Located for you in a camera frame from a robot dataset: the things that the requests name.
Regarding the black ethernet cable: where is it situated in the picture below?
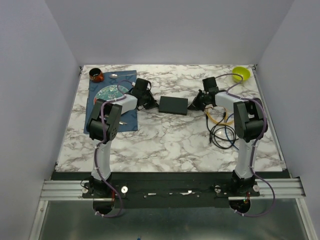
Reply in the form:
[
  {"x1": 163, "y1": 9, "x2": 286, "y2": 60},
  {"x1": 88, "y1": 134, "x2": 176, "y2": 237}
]
[
  {"x1": 209, "y1": 111, "x2": 237, "y2": 150},
  {"x1": 205, "y1": 109, "x2": 226, "y2": 141}
]

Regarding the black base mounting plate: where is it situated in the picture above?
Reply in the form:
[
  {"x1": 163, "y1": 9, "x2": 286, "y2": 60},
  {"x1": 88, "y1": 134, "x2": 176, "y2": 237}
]
[{"x1": 50, "y1": 171, "x2": 291, "y2": 209}]

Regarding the aluminium rail frame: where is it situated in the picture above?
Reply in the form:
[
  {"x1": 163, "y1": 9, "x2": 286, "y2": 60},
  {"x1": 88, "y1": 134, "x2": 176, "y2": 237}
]
[{"x1": 29, "y1": 178, "x2": 318, "y2": 240}]

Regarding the green bowl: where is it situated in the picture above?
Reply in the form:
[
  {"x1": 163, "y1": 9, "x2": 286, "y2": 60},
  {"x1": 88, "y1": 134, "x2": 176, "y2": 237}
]
[{"x1": 232, "y1": 66, "x2": 251, "y2": 83}]

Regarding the yellow ethernet cable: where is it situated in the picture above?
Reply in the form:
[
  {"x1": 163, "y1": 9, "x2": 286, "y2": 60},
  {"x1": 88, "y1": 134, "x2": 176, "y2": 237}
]
[
  {"x1": 204, "y1": 106, "x2": 235, "y2": 126},
  {"x1": 219, "y1": 106, "x2": 235, "y2": 126}
]

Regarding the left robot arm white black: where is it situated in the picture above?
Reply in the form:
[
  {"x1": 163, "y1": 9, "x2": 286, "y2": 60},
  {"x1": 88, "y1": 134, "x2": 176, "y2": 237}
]
[{"x1": 86, "y1": 78, "x2": 159, "y2": 198}]

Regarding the teal red patterned plate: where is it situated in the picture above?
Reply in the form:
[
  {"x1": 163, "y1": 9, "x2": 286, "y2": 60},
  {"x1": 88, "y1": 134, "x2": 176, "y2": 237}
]
[{"x1": 93, "y1": 85, "x2": 129, "y2": 104}]

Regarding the blue ethernet cable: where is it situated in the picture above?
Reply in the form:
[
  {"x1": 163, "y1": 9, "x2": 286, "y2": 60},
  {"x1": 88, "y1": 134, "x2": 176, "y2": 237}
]
[{"x1": 223, "y1": 124, "x2": 240, "y2": 151}]

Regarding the black network switch box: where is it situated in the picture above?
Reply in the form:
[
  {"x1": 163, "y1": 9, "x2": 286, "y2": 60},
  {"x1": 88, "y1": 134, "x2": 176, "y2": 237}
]
[{"x1": 158, "y1": 96, "x2": 188, "y2": 116}]

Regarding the blue cloth placemat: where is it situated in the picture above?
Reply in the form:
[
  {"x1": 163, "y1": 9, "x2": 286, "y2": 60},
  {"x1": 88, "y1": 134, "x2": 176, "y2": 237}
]
[{"x1": 83, "y1": 69, "x2": 139, "y2": 135}]

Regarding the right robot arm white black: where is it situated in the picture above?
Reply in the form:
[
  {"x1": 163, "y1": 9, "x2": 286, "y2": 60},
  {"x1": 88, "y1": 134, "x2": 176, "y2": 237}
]
[{"x1": 188, "y1": 77, "x2": 268, "y2": 196}]

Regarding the red black cup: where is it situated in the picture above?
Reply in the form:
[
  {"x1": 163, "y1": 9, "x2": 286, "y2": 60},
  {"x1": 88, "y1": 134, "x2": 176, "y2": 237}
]
[{"x1": 89, "y1": 67, "x2": 104, "y2": 83}]

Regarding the metal spoon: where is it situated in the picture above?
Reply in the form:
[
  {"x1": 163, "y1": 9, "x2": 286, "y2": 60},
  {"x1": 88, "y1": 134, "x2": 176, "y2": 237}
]
[{"x1": 108, "y1": 73, "x2": 136, "y2": 79}]

